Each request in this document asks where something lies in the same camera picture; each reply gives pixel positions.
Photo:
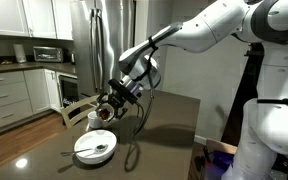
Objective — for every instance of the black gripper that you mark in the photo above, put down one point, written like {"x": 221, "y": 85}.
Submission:
{"x": 122, "y": 91}

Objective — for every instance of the glass cup with food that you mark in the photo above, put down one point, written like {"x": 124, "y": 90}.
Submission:
{"x": 105, "y": 112}

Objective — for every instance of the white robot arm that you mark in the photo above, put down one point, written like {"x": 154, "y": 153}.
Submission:
{"x": 261, "y": 105}

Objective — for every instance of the white bowl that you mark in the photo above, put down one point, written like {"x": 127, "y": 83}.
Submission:
{"x": 92, "y": 139}

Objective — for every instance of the wooden chair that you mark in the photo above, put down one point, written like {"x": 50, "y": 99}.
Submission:
{"x": 76, "y": 112}

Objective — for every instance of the white mug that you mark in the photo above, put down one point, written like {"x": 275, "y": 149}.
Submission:
{"x": 93, "y": 121}

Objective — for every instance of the metal spoon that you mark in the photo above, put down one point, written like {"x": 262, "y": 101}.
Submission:
{"x": 98, "y": 149}

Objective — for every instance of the stainless steel refrigerator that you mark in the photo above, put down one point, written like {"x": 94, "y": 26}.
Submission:
{"x": 102, "y": 30}

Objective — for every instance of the toaster oven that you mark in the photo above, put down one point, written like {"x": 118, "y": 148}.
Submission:
{"x": 48, "y": 54}

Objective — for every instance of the white base cabinets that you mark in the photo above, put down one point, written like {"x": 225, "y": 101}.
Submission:
{"x": 25, "y": 94}

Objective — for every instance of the white upper cabinets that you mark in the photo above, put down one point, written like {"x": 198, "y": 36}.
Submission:
{"x": 36, "y": 18}

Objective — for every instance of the paper towel roll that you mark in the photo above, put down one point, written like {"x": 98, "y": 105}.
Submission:
{"x": 19, "y": 53}

